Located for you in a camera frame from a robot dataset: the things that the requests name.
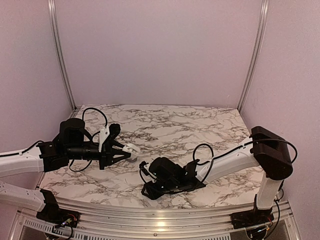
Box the aluminium frame post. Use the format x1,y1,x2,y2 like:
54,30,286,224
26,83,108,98
47,0,77,112
237,0,270,113

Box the purple earbud charging case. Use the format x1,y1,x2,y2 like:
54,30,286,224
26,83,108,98
126,157,138,163

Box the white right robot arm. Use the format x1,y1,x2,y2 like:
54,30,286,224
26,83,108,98
139,126,295,224

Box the right aluminium frame post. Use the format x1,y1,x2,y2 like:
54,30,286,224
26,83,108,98
237,0,270,113

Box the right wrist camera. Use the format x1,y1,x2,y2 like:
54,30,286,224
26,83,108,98
139,161,154,179

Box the left aluminium frame post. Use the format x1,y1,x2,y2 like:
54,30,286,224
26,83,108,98
47,0,77,112

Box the aluminium front rail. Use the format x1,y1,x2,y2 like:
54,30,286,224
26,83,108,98
8,197,302,240

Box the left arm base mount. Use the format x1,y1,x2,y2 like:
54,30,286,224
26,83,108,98
36,207,80,228

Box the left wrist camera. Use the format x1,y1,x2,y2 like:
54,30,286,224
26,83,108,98
98,123,121,153

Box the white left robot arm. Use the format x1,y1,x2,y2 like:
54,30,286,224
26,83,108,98
0,118,141,223

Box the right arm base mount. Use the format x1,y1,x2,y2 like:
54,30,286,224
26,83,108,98
230,209,274,229

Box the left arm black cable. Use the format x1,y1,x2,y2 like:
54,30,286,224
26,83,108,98
0,107,109,172

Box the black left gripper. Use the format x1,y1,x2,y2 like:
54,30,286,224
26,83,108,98
66,141,131,170

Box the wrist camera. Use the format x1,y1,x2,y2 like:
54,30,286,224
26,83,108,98
139,161,154,179
98,123,121,153

